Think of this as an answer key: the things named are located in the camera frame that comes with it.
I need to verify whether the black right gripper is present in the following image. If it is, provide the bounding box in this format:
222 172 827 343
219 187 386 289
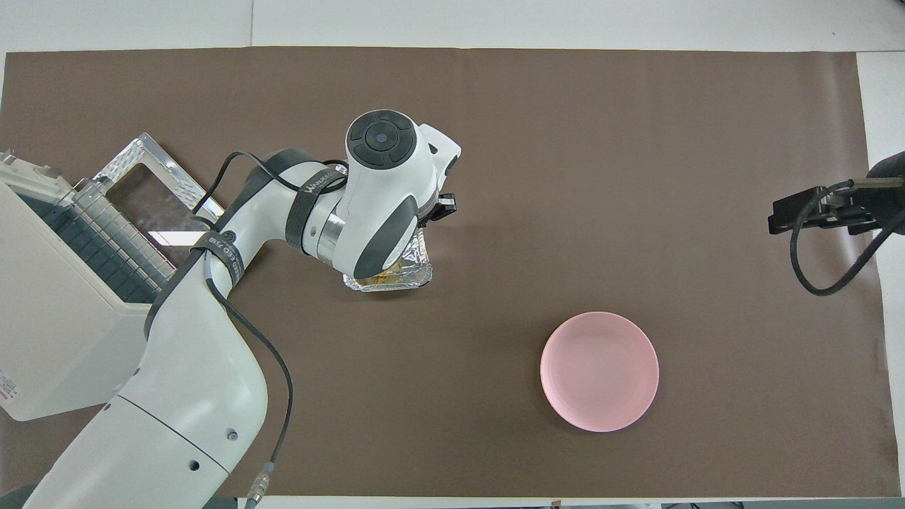
769 151 905 235

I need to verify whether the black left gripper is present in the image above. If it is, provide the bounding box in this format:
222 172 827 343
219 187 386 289
423 193 458 224

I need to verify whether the silver aluminium foil tray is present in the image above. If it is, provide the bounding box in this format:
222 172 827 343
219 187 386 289
343 226 434 292

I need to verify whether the glass oven door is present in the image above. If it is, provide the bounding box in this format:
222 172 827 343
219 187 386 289
74 132 227 248

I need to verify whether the cream toaster oven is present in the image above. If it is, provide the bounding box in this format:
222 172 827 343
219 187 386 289
0 148 177 423

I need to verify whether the brown table mat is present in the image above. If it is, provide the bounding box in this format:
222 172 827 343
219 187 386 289
0 47 902 499

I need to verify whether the pink round plate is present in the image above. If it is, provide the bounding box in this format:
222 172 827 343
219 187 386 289
540 312 660 433

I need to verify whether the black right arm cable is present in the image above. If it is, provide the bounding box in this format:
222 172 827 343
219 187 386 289
790 178 905 296

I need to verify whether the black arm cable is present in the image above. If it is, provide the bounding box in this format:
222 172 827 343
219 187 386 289
191 151 349 509
790 178 905 296

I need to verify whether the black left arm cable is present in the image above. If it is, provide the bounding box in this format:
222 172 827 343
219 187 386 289
191 151 349 509

